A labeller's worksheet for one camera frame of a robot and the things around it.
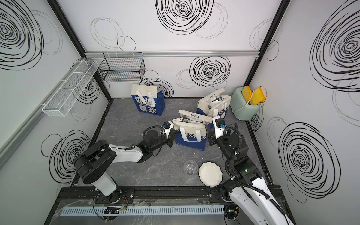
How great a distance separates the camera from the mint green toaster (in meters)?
0.98

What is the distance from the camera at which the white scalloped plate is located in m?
0.79

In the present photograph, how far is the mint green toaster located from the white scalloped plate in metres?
0.41
